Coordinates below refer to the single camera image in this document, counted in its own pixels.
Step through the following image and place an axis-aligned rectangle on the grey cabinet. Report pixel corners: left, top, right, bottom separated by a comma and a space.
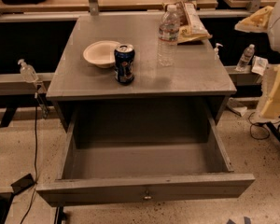
47, 13, 236, 128

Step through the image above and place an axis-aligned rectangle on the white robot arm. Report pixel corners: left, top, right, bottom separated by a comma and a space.
234, 0, 280, 121

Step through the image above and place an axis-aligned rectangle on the hand sanitizer pump bottle left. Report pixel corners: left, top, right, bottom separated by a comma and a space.
18, 59, 38, 83

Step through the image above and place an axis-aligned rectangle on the black cable left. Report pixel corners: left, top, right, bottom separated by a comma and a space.
19, 91, 41, 224

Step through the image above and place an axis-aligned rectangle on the blue soda can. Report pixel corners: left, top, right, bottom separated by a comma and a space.
114, 44, 135, 85

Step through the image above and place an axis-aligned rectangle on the white paper bowl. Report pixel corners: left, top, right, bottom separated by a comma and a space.
83, 40, 119, 68

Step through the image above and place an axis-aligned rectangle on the background water bottle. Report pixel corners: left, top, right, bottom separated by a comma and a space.
235, 44, 255, 71

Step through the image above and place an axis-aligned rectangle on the open grey top drawer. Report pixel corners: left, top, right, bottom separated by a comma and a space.
37, 97, 255, 206

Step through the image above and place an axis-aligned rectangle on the white crumpled packet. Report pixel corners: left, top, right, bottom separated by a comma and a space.
251, 56, 268, 76

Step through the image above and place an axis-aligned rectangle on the black device on floor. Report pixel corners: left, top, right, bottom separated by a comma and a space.
11, 174, 35, 195

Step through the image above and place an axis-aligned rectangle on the clear plastic water bottle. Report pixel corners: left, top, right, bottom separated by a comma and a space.
158, 4, 180, 66

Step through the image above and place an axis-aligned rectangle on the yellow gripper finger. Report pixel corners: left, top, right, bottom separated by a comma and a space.
259, 64, 280, 119
234, 6, 273, 33

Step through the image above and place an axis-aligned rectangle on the small pump bottle right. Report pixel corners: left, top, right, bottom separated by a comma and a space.
214, 43, 223, 60

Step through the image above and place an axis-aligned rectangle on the black cable right floor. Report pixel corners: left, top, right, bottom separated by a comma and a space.
247, 110, 280, 141

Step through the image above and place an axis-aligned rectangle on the wooden background table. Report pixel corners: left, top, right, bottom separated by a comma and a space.
0, 0, 181, 14

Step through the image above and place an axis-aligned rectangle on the brown chip bag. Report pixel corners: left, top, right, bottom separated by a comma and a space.
175, 2, 212, 44

